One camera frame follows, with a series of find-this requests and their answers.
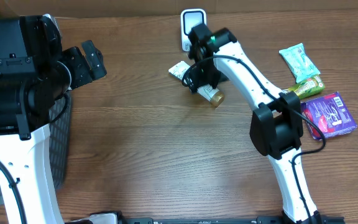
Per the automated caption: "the white barcode scanner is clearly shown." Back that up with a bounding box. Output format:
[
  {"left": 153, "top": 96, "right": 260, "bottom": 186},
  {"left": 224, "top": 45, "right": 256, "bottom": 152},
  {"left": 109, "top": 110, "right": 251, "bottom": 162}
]
[{"left": 180, "top": 8, "right": 207, "bottom": 52}]

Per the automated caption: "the purple snack packet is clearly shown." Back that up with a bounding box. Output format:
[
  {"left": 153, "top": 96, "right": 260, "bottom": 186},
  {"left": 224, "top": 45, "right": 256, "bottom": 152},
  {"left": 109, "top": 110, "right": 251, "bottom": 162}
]
[{"left": 301, "top": 91, "right": 357, "bottom": 138}]

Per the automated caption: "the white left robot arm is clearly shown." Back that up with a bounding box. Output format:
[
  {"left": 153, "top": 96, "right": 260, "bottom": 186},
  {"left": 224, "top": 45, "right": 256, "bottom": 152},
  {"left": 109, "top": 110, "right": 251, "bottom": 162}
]
[{"left": 0, "top": 14, "right": 106, "bottom": 223}]

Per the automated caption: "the green yellow snack pouch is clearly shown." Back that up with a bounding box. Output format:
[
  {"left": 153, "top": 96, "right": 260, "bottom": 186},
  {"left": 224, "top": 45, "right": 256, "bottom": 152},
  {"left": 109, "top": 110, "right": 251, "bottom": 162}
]
[{"left": 283, "top": 75, "right": 325, "bottom": 99}]

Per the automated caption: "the white tube with gold cap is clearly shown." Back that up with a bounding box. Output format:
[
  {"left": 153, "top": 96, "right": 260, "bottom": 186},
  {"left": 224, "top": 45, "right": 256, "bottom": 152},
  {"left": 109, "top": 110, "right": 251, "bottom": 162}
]
[{"left": 168, "top": 61, "right": 224, "bottom": 107}]

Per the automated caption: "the teal snack packet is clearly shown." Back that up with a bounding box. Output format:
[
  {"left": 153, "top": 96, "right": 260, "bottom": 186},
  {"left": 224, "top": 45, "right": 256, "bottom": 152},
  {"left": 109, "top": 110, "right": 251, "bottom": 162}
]
[{"left": 279, "top": 43, "right": 321, "bottom": 83}]

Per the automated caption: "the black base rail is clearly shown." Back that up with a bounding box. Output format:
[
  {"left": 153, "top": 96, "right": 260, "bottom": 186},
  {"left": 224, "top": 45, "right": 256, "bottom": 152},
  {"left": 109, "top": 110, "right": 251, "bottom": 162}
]
[{"left": 68, "top": 210, "right": 344, "bottom": 224}]

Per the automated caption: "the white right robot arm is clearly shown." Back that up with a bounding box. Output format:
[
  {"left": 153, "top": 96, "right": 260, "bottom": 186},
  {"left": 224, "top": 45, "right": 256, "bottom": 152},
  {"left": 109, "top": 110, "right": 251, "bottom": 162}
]
[{"left": 182, "top": 23, "right": 323, "bottom": 223}]

